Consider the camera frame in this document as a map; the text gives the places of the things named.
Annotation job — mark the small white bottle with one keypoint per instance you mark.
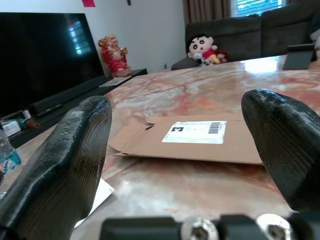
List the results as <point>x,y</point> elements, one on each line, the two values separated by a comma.
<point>26,113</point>

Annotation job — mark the white paper sheet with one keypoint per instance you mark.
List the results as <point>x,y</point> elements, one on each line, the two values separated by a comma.
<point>102,195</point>

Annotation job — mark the brown curtain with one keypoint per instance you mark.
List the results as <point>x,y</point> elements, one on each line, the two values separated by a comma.
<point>205,11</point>

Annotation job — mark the cartoon boy plush doll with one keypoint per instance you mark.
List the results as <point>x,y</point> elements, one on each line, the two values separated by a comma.
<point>200,45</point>

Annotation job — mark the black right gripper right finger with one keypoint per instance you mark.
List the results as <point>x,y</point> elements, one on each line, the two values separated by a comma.
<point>287,150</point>

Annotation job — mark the clear plastic water bottle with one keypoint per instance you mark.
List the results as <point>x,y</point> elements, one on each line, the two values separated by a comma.
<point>7,155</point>

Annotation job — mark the white booklet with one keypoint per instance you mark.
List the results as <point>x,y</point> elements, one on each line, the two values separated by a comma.
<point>111,82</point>

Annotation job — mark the window with blinds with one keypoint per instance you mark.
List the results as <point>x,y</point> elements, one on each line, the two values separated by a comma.
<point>255,7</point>

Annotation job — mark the black flat screen TV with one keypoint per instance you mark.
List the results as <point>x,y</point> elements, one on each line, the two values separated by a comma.
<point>37,62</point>

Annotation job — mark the flat brown cardboard box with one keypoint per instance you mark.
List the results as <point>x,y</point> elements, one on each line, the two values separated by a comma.
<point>150,145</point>

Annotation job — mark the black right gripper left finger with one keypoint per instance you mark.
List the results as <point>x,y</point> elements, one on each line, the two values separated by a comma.
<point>62,162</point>

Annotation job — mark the small white box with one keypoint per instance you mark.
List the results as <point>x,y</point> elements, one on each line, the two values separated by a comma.
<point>10,128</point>

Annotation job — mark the red laughing Buddha figurine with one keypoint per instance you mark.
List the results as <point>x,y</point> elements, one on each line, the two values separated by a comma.
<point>115,60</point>

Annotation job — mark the small red plush toy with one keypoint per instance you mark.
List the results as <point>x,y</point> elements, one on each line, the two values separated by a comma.
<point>222,55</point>

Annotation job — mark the black phone stand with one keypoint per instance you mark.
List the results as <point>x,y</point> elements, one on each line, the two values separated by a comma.
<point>297,60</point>

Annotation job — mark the black soundbar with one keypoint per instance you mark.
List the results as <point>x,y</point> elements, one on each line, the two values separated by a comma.
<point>62,100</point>

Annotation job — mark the black TV cabinet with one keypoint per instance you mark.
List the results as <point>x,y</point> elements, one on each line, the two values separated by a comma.
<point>138,72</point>

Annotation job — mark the dark grey fabric sofa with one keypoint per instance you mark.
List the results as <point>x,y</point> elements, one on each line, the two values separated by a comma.
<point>245,32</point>

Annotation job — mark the red paper wall decoration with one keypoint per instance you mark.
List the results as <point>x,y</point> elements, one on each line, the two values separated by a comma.
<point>89,3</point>

